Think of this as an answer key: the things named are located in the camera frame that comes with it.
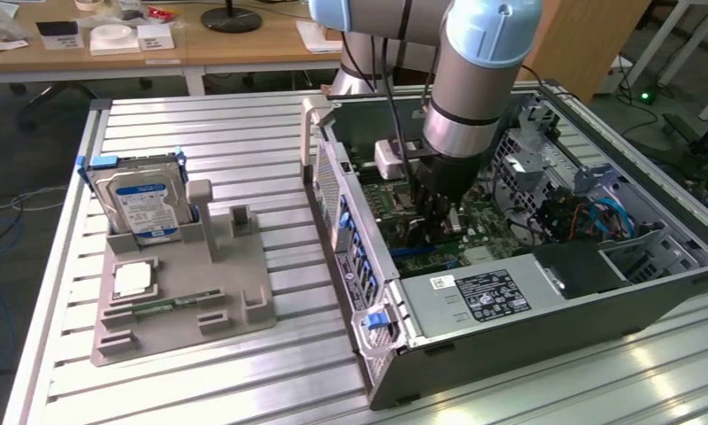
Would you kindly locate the wooden cabinet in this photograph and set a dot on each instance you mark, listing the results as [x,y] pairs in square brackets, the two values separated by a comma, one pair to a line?
[596,44]

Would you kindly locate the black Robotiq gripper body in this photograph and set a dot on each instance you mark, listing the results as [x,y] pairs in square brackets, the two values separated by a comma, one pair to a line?
[451,177]

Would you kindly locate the open grey PC case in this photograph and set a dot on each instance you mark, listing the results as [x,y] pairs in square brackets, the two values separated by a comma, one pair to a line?
[507,354]

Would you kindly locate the green RAM stick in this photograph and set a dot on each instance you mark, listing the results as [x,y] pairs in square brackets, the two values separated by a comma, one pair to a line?
[177,302]

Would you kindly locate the hard disk white blue label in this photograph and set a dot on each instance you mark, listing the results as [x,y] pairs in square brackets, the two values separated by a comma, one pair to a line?
[144,203]

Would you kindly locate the white box red mark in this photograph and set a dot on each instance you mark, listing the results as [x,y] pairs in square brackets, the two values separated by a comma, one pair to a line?
[616,75]

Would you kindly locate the CPU socket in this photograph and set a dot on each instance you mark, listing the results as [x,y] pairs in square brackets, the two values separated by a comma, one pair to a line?
[401,197]

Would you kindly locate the white paper label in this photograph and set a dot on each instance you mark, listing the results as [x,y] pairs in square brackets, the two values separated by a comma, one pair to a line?
[5,45]

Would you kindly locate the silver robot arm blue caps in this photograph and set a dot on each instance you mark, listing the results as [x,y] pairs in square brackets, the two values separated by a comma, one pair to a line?
[478,88]

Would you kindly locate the silver disk bay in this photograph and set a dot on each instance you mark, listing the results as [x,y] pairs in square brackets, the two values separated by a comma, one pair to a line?
[655,261]

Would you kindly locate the silver chipset heat sink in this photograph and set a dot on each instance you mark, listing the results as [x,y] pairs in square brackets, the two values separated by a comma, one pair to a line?
[480,254]

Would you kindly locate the red small item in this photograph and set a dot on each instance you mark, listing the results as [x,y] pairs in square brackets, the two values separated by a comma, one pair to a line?
[159,14]

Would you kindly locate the black device green light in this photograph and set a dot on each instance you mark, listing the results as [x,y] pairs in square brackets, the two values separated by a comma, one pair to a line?
[644,95]

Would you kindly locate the black floor stand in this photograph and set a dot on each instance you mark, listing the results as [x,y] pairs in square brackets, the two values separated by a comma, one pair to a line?
[699,141]

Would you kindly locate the white paper stack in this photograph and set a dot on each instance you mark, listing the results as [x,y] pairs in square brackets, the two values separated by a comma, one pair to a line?
[315,40]

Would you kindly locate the blue case latch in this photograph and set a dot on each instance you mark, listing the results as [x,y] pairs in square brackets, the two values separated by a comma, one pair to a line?
[372,321]

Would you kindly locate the white table frame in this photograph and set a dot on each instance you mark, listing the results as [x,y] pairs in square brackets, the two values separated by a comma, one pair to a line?
[667,44]

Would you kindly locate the black plastic shroud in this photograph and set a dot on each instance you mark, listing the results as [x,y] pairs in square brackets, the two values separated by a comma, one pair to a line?
[578,270]

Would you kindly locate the black and white small box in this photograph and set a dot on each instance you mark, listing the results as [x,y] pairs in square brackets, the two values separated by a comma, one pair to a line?
[59,35]

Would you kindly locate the green motherboard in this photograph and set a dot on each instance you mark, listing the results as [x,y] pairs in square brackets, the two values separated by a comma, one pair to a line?
[495,239]

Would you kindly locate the flat white box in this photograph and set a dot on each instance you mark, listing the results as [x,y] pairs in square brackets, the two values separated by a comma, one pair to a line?
[115,48]

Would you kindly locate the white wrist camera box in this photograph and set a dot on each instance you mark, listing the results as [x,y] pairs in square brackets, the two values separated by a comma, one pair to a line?
[389,161]

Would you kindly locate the grey parts rack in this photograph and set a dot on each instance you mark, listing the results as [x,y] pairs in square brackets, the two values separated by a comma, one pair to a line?
[212,274]

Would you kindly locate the blue expansion slot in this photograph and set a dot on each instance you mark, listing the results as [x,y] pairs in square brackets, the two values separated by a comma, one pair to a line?
[413,253]

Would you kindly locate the silver power supply unit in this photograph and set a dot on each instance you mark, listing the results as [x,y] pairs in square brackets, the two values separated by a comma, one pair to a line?
[431,310]

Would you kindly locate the black round lamp base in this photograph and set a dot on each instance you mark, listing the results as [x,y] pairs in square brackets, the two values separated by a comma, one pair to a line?
[231,21]

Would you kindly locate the blue disk caddy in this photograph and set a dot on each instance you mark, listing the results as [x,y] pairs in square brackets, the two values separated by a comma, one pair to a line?
[103,161]

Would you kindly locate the white labelled box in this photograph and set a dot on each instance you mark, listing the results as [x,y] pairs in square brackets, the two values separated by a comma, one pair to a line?
[155,37]

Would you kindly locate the silver CPU chip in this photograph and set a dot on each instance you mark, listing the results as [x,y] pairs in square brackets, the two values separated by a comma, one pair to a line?
[135,279]

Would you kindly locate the clear plastic bag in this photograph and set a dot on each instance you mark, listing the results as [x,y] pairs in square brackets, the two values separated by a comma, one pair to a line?
[0,20]

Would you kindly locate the black office chair base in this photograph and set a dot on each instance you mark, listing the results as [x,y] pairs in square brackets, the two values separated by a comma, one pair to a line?
[41,99]

